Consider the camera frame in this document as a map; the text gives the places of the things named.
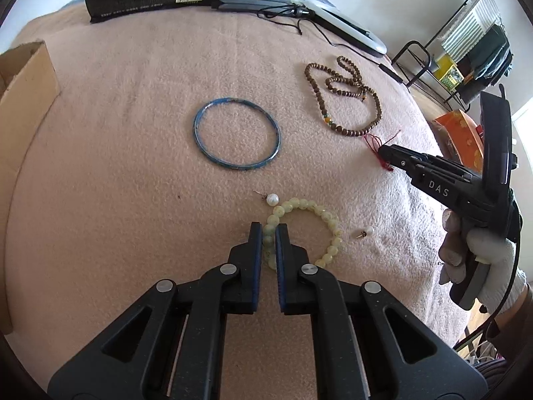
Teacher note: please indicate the striped hanging cloth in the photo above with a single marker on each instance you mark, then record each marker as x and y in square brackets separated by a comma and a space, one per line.
[470, 25]

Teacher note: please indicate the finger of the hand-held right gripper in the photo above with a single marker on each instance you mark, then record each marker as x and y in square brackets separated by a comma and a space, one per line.
[399, 159]

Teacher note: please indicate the orange box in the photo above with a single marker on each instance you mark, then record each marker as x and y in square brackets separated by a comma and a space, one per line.
[460, 137]

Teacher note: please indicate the small pearl earring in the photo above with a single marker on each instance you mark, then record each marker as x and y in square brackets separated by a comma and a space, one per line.
[369, 230]

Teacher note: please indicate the black clothes rack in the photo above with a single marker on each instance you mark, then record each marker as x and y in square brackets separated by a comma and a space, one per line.
[416, 43]

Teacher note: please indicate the large pearl earring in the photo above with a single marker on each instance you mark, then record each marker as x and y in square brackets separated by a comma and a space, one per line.
[272, 198]

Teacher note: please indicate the blue bangle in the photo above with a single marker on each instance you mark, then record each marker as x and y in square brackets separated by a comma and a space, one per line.
[195, 127]

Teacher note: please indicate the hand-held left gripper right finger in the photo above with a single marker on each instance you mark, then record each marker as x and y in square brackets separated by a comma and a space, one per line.
[280, 258]

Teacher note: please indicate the cardboard box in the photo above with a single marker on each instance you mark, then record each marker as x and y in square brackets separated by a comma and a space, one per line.
[25, 91]

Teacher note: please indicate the person's right forearm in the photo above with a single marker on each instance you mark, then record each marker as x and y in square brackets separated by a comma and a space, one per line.
[514, 304]

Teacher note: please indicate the person's right hand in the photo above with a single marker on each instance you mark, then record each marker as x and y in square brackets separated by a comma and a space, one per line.
[495, 254]

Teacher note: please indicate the yellow green box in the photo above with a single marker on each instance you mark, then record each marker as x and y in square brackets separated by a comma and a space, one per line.
[447, 73]

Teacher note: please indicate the dark hanging clothes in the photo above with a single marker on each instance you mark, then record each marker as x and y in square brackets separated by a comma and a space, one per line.
[487, 62]

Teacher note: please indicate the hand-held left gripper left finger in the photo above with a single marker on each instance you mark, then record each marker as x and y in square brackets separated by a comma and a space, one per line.
[259, 250]

